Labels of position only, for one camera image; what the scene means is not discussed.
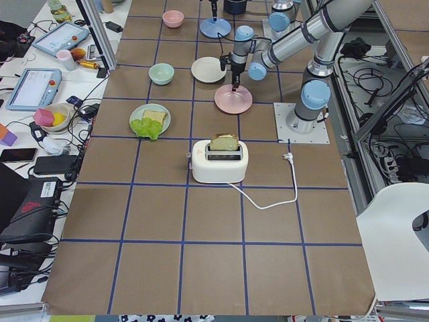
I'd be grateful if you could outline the green plate with food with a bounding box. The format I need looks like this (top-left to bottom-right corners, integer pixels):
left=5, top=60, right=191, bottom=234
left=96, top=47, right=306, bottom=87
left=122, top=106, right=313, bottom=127
left=129, top=103, right=171, bottom=134

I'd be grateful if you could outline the white toaster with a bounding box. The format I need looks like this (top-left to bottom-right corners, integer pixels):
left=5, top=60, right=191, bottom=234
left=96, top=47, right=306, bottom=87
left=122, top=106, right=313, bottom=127
left=190, top=140, right=249, bottom=184

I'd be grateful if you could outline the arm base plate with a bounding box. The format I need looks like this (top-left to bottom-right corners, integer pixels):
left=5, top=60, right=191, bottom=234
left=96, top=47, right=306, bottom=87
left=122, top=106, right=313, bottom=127
left=262, top=19, right=278, bottom=39
left=273, top=103, right=330, bottom=144

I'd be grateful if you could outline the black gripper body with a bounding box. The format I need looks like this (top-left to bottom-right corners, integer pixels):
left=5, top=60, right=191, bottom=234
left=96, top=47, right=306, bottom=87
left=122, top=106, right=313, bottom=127
left=209, top=0, right=218, bottom=17
left=231, top=61, right=245, bottom=87

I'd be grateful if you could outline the mint green bowl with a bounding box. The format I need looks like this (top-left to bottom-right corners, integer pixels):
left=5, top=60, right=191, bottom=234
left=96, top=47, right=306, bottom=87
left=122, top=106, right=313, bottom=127
left=149, top=63, right=175, bottom=85

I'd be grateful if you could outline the teach pendant tablet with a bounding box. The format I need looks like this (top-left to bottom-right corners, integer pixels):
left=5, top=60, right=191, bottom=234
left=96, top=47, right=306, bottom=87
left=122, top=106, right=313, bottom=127
left=6, top=68, right=62, bottom=111
left=32, top=21, right=89, bottom=56

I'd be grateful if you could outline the black smartphone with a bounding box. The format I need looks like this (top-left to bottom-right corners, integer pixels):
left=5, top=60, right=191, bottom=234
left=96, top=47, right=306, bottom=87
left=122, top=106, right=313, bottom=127
left=1, top=148, right=38, bottom=162

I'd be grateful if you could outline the white toaster power cable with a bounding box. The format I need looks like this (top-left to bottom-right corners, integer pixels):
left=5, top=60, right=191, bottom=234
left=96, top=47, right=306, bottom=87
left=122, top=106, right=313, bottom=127
left=226, top=152, right=299, bottom=211

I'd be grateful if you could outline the pink cup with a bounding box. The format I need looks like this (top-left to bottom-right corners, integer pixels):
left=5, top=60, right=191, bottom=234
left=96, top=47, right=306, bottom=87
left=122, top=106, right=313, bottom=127
left=56, top=50, right=76, bottom=71

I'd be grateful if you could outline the cream white plate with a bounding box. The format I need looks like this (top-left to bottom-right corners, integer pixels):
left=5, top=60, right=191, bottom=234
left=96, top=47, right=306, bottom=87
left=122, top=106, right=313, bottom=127
left=191, top=56, right=227, bottom=83

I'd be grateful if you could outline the blue plate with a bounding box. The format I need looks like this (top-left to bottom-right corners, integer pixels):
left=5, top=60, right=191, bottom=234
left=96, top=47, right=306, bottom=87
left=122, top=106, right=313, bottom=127
left=199, top=17, right=231, bottom=39

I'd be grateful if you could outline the green lettuce leaf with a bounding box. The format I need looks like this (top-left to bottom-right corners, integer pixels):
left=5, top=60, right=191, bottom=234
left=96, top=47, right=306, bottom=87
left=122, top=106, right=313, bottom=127
left=130, top=117, right=163, bottom=140

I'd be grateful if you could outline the teach pendant tablet near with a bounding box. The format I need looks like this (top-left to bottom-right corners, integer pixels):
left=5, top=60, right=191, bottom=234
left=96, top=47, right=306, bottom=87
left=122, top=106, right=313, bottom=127
left=6, top=68, right=62, bottom=111

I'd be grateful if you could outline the pink plate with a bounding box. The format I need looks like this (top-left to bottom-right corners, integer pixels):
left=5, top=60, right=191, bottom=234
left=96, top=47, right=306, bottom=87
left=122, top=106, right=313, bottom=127
left=214, top=85, right=253, bottom=114

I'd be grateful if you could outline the white chair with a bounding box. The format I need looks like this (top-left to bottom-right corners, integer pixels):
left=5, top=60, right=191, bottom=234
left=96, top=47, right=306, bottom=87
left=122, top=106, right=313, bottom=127
left=357, top=182, right=428, bottom=301

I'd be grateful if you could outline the bread slice on plate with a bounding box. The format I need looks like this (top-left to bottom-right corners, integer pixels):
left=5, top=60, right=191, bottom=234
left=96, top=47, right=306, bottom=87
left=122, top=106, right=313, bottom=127
left=143, top=110, right=168, bottom=124

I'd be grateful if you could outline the teach pendant tablet far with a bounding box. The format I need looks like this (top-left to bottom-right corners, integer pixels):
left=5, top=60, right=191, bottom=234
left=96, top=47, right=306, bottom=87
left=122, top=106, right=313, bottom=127
left=32, top=21, right=89, bottom=56

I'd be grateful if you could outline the black power adapter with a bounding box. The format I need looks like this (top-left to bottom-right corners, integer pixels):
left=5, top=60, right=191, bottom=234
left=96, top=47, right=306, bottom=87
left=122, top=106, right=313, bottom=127
left=105, top=21, right=123, bottom=33

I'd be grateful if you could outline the pink bowl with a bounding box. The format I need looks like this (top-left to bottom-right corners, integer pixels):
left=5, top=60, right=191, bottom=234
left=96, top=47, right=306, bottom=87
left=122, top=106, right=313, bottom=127
left=162, top=10, right=184, bottom=29

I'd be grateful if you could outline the dark blue saucepan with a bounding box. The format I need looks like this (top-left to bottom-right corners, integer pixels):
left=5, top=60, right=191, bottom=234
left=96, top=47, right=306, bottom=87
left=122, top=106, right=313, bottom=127
left=223, top=0, right=247, bottom=15

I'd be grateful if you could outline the bread slice in toaster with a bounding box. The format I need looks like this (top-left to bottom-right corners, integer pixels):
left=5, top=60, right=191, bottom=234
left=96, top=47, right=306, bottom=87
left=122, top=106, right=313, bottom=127
left=209, top=133, right=239, bottom=151

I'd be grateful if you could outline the orange yellow screwdriver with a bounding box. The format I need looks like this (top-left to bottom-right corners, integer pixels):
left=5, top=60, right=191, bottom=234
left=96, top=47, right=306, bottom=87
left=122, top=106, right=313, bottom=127
left=76, top=60, right=100, bottom=70

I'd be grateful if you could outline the bowl with toy fruit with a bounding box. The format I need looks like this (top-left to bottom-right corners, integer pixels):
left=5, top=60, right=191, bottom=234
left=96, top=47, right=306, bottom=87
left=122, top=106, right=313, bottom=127
left=33, top=103, right=73, bottom=133

